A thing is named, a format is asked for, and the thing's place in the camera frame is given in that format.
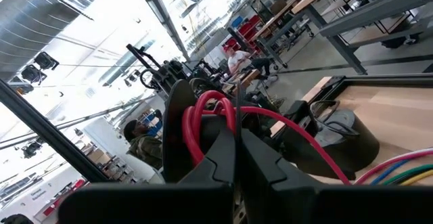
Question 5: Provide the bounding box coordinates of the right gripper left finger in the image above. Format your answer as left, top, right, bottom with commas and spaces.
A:
57, 128, 237, 224

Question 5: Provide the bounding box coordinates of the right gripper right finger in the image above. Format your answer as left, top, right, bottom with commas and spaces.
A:
238, 130, 433, 224

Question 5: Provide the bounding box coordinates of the black wire spool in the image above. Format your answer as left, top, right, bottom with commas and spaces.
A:
162, 79, 243, 184

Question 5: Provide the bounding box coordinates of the red wire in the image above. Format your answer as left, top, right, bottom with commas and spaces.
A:
181, 90, 352, 187

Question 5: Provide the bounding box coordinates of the person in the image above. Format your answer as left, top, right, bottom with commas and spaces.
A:
223, 44, 271, 80
123, 118, 164, 171

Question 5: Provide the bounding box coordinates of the black track spotlight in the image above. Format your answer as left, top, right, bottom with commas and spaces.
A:
33, 51, 60, 71
20, 64, 47, 85

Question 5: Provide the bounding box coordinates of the black table frame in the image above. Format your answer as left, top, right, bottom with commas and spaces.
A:
300, 73, 433, 103

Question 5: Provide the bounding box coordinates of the multicoloured wire harness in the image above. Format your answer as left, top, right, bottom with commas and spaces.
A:
353, 148, 433, 187

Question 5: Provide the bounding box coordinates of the black rig post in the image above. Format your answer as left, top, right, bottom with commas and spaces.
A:
0, 80, 109, 183

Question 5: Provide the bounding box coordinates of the rolling metal frame workbench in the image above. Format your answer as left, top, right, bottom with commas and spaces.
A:
317, 0, 433, 76

